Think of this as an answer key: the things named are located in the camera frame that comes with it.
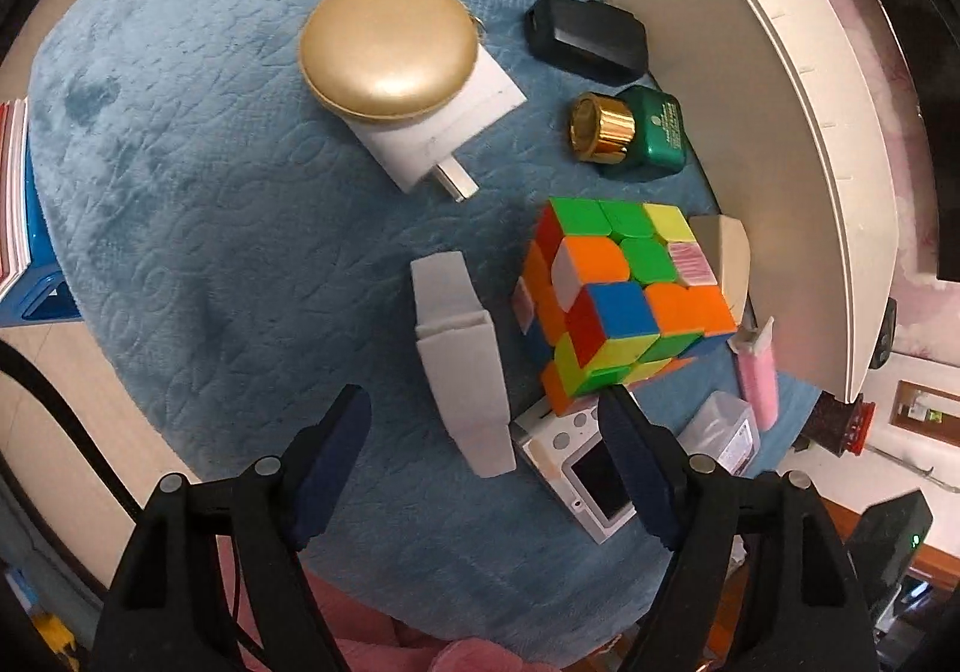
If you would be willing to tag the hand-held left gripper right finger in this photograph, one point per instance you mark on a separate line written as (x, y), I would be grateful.
(634, 462)

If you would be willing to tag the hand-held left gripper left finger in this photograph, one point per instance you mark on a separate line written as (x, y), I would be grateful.
(337, 462)

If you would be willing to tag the white device with screen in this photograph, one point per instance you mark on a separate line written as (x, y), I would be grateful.
(592, 484)

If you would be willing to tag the clear plastic box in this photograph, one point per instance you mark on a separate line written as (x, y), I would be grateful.
(724, 432)

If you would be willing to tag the pink tube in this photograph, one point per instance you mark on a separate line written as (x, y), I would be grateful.
(757, 379)

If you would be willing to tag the multicoloured puzzle cube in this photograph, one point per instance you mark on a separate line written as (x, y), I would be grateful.
(615, 312)

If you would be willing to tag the beige small box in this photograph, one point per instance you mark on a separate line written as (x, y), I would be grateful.
(724, 259)

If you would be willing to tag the white charger adapter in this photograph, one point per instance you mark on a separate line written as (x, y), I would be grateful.
(420, 147)

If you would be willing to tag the green bottle gold cap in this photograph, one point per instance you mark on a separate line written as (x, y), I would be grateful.
(652, 132)

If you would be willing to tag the white storage bin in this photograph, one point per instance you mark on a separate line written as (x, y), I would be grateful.
(750, 117)

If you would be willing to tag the gold round compact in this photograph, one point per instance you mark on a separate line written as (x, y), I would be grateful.
(390, 49)

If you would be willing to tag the dark jar red lid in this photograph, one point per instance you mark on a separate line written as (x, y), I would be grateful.
(840, 421)

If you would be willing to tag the pink cloth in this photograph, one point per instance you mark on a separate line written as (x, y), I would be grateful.
(390, 642)

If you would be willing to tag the dark green air fryer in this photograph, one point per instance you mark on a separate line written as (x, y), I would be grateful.
(886, 334)

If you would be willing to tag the blue plush blanket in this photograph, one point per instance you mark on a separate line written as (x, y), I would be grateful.
(225, 229)

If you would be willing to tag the blue plastic stool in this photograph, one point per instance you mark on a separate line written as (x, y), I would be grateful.
(45, 297)

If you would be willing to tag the stack of books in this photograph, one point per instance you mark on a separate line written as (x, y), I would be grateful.
(15, 192)

